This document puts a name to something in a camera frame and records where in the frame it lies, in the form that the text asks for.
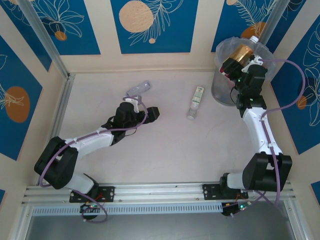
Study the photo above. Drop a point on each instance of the aluminium table edge profile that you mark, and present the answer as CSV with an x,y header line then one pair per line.
x,y
60,112

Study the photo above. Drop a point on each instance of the aluminium frame post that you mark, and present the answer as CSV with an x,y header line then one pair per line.
x,y
47,42
275,17

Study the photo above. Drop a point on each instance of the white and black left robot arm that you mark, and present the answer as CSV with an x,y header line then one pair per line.
x,y
95,141

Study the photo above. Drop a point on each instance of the black controller board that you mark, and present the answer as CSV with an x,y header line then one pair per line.
x,y
90,208
235,208

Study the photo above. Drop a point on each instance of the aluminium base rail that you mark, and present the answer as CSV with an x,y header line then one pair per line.
x,y
160,191

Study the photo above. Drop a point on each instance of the white green label bottle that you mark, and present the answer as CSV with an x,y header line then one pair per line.
x,y
197,97

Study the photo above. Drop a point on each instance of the clear bluish plastic bottle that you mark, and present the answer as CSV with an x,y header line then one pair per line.
x,y
140,87

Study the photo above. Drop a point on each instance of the orange tea bottle white cap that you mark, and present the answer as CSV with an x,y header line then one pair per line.
x,y
241,52

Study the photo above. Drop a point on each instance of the grey mesh waste bin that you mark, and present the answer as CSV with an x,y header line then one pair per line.
x,y
220,90

